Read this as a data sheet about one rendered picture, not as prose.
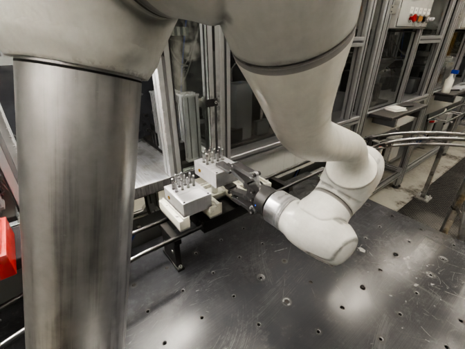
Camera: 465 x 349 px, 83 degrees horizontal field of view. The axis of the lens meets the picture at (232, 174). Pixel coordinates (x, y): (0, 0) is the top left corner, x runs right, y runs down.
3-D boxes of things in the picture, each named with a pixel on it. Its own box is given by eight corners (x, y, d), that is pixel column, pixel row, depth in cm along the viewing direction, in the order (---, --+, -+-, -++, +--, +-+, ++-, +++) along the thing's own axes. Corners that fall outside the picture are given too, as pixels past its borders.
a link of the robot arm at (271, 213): (304, 193, 64) (286, 183, 68) (279, 207, 59) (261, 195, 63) (299, 223, 68) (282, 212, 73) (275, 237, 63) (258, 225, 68)
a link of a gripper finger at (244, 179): (251, 196, 71) (252, 192, 70) (227, 171, 77) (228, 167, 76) (262, 191, 73) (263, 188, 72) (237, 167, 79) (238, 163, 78)
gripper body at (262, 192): (281, 212, 72) (257, 197, 78) (284, 185, 68) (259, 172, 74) (261, 224, 68) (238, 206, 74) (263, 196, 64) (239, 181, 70)
